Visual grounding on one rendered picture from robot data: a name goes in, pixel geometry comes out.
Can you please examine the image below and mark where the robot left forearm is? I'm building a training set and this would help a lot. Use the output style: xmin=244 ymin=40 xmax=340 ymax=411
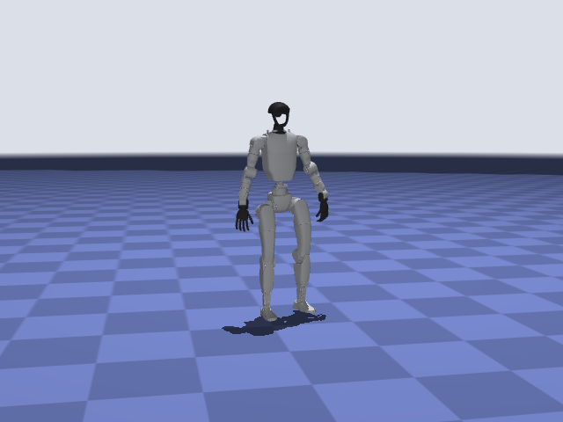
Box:
xmin=310 ymin=170 xmax=328 ymax=199

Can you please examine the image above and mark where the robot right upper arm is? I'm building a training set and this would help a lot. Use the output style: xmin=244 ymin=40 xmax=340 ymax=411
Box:
xmin=245 ymin=135 xmax=267 ymax=178

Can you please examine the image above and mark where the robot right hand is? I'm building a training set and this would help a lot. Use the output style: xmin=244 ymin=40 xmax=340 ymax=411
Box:
xmin=236 ymin=199 xmax=253 ymax=231

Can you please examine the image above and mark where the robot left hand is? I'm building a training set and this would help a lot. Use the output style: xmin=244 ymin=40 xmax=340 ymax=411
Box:
xmin=316 ymin=193 xmax=328 ymax=222

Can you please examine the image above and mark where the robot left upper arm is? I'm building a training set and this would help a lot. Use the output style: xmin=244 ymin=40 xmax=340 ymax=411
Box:
xmin=296 ymin=135 xmax=318 ymax=175

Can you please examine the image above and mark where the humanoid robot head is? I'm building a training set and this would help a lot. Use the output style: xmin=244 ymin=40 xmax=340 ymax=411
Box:
xmin=268 ymin=102 xmax=289 ymax=135

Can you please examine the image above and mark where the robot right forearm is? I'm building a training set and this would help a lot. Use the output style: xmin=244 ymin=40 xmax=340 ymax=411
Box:
xmin=238 ymin=166 xmax=252 ymax=206

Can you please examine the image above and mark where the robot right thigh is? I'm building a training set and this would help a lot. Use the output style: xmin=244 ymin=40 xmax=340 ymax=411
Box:
xmin=255 ymin=200 xmax=275 ymax=268

